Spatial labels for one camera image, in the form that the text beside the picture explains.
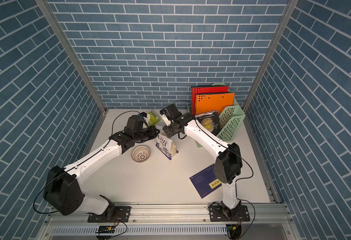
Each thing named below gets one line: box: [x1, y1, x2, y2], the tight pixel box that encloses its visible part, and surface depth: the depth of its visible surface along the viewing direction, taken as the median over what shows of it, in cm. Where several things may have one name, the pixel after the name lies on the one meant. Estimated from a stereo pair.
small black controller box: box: [95, 225, 116, 234], surface depth 73 cm
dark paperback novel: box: [195, 110, 221, 136], surface depth 92 cm
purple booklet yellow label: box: [189, 163, 222, 199], surface depth 86 cm
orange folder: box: [195, 92, 235, 116], surface depth 91 cm
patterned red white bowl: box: [131, 145, 151, 163], surface depth 95 cm
